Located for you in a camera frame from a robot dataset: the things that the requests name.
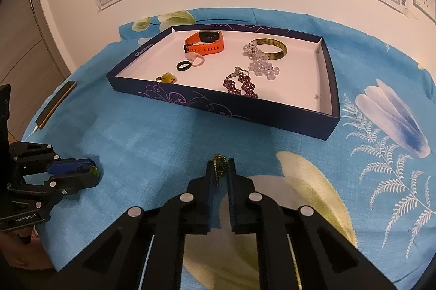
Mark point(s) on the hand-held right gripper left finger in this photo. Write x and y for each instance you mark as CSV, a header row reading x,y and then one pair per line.
x,y
208,184

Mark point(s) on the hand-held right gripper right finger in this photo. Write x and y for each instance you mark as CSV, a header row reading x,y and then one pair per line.
x,y
232,184

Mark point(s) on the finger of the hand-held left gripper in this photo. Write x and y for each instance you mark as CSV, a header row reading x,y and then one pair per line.
x,y
68,166
75,181

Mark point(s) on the green jade charm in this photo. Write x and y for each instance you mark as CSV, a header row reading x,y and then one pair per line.
x,y
94,171

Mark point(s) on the navy cardboard box tray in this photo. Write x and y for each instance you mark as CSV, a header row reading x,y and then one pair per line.
x,y
289,85

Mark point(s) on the pale jade pendant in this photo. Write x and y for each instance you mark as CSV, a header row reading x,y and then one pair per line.
x,y
168,77

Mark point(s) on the person's left forearm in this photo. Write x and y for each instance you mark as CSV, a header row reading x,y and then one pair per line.
x,y
20,256

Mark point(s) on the gold-edged smartphone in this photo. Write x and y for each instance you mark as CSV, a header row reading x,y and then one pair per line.
x,y
56,104

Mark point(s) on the blue floral blanket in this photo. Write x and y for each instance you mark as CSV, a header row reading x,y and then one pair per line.
x,y
136,147

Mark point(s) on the beige wardrobe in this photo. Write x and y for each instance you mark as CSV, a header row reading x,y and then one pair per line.
x,y
27,38

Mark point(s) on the orange smartwatch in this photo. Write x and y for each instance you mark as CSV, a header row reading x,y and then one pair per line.
x,y
211,46

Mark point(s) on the mottled green bangle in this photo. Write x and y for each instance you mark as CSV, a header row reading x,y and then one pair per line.
x,y
281,53

